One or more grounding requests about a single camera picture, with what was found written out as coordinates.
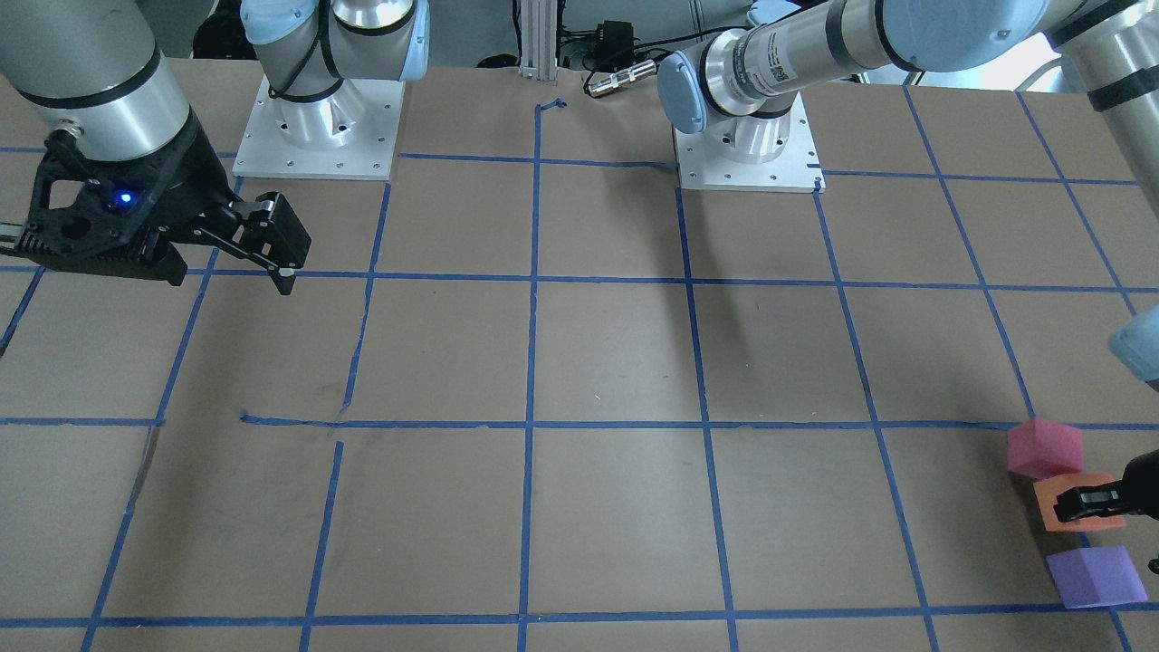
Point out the silver cable connector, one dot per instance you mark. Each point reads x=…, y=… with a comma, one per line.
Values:
x=619, y=80

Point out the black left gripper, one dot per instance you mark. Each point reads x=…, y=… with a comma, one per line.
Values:
x=1143, y=484

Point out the orange foam cube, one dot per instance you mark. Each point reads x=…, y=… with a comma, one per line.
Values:
x=1048, y=490

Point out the purple foam cube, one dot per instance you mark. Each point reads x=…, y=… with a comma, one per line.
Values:
x=1101, y=576

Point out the red foam cube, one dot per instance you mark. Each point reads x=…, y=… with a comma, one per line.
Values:
x=1040, y=448

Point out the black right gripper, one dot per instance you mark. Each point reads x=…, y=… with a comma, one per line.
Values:
x=196, y=193

